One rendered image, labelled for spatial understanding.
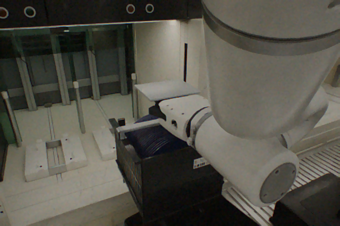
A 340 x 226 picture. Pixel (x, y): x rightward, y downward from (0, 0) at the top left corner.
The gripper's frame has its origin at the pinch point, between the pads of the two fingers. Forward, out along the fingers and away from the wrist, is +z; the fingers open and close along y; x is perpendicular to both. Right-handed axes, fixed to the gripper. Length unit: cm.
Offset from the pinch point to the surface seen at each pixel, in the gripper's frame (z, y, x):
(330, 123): 17, 102, -38
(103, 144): 42, -8, -35
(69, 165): 35, -23, -36
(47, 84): 105, -26, -25
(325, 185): -12, 56, -38
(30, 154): 47, -36, -35
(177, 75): 22.6, 14.8, -2.9
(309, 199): -13, 45, -38
